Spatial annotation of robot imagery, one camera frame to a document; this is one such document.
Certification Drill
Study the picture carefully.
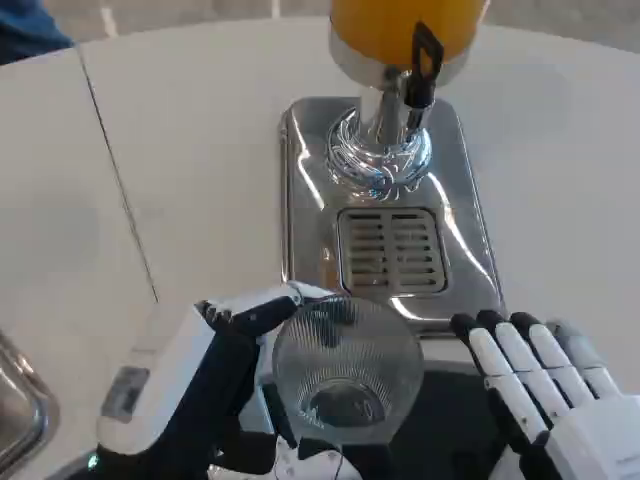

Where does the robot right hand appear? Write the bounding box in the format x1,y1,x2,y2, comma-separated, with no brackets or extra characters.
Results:
449,310,640,480

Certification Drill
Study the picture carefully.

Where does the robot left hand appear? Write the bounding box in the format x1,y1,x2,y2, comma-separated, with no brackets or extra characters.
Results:
89,279,362,480

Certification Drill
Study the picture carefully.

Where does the steel drip tray base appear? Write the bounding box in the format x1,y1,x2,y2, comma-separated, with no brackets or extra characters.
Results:
278,97,505,337

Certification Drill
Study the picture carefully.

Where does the black tap handle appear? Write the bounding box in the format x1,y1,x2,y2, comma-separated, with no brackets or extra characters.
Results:
403,20,446,109

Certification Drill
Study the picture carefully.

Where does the person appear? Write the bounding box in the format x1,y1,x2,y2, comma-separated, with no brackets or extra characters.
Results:
0,0,76,66

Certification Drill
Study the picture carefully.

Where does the black robot torso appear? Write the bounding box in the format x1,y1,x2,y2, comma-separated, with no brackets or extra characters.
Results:
64,367,531,480

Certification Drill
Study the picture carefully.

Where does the steel drip grid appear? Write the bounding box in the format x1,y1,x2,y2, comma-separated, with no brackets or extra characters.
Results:
337,207,451,295

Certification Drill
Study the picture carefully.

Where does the clear ribbed glass cup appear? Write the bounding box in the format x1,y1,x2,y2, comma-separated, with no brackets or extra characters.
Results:
271,295,425,446

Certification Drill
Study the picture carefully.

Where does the orange juice dispenser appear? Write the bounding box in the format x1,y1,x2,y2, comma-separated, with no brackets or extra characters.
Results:
324,0,494,194

